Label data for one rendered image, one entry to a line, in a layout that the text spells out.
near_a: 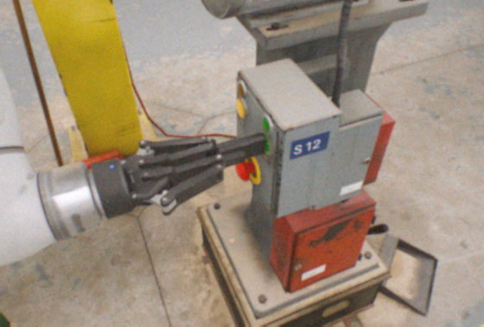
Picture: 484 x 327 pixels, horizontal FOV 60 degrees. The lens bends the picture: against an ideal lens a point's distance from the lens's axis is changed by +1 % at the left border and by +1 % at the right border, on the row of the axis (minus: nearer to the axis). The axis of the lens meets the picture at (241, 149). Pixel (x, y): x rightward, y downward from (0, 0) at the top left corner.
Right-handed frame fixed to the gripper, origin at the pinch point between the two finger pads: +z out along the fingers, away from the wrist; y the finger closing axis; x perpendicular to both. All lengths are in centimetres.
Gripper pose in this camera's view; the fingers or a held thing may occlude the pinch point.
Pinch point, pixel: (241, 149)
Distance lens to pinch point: 60.1
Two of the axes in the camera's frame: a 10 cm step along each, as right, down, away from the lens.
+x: 0.0, -7.2, -6.9
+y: 4.0, 6.4, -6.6
